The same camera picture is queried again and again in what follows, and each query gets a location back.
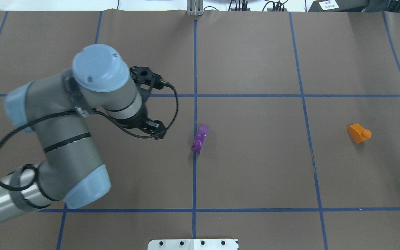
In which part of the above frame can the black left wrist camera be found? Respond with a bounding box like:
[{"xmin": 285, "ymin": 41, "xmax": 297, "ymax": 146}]
[{"xmin": 129, "ymin": 66, "xmax": 171, "ymax": 103}]

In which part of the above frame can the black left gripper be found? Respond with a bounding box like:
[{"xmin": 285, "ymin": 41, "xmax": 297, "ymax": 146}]
[{"xmin": 115, "ymin": 104, "xmax": 168, "ymax": 140}]

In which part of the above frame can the aluminium frame post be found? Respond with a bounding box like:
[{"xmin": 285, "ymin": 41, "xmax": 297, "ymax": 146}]
[{"xmin": 187, "ymin": 0, "xmax": 204, "ymax": 16}]

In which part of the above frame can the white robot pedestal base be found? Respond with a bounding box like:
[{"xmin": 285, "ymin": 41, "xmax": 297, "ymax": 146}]
[{"xmin": 147, "ymin": 238, "xmax": 239, "ymax": 250}]

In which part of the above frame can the orange trapezoid block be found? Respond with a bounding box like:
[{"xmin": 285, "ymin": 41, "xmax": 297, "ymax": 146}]
[{"xmin": 347, "ymin": 123, "xmax": 372, "ymax": 144}]

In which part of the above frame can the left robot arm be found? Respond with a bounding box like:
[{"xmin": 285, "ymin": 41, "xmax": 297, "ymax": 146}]
[{"xmin": 0, "ymin": 44, "xmax": 176, "ymax": 224}]

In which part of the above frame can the purple trapezoid block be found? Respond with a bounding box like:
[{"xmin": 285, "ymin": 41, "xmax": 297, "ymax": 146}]
[{"xmin": 191, "ymin": 124, "xmax": 209, "ymax": 153}]

